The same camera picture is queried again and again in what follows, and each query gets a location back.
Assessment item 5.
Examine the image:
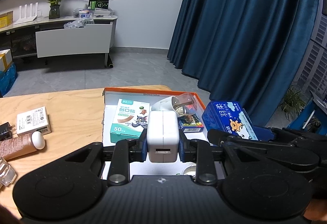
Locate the red tiger playing card box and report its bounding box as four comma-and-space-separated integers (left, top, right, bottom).
177, 113, 204, 133

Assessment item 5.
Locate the white square charger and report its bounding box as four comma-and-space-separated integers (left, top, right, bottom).
147, 111, 179, 163

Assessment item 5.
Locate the green bandage box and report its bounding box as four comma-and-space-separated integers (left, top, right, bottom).
110, 98, 150, 143

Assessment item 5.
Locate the white mosquito repellent plug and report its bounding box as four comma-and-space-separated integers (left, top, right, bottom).
151, 93, 197, 117

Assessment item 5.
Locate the blue tin box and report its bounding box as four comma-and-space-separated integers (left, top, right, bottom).
202, 101, 258, 140

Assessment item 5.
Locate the brown cosmetic tube white cap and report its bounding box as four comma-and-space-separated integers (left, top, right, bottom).
1, 131, 45, 160

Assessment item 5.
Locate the black usb charger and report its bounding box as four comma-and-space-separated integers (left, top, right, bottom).
0, 122, 15, 141

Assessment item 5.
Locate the clear glass refill bottle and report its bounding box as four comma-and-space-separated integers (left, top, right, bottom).
0, 157, 17, 187

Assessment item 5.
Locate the person's right hand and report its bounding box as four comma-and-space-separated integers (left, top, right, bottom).
304, 199, 327, 222

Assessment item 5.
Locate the blue stool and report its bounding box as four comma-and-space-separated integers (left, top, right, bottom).
287, 91, 327, 136

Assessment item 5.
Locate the small floor plant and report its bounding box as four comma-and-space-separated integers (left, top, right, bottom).
278, 85, 309, 121

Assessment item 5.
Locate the white flat product box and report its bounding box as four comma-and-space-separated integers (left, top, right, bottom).
16, 106, 52, 136

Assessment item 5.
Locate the dark blue curtain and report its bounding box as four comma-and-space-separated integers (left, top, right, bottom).
167, 0, 319, 126

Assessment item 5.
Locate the white tv cabinet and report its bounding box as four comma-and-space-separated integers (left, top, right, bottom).
1, 16, 118, 68

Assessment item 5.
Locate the black green display box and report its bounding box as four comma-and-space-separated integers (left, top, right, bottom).
88, 0, 110, 11

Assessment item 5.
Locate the blue bag with boxes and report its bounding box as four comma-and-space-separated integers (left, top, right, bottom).
0, 49, 18, 97

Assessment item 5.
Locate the white wifi router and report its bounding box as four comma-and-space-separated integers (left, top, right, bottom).
14, 2, 38, 25

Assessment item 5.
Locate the yellow box on cabinet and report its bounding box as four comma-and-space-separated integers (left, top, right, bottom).
0, 11, 13, 28

